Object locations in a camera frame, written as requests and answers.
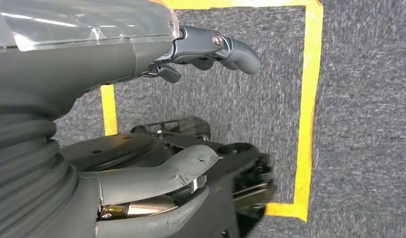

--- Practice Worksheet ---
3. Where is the yellow floor tape square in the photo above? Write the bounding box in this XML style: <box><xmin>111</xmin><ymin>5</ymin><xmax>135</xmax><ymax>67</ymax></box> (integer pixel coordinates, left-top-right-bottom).
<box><xmin>100</xmin><ymin>0</ymin><xmax>324</xmax><ymax>223</ymax></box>

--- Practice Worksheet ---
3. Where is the black robot foot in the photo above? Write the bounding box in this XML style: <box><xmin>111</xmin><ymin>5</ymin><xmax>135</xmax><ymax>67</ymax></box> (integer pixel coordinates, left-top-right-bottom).
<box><xmin>59</xmin><ymin>116</ymin><xmax>276</xmax><ymax>238</ymax></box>

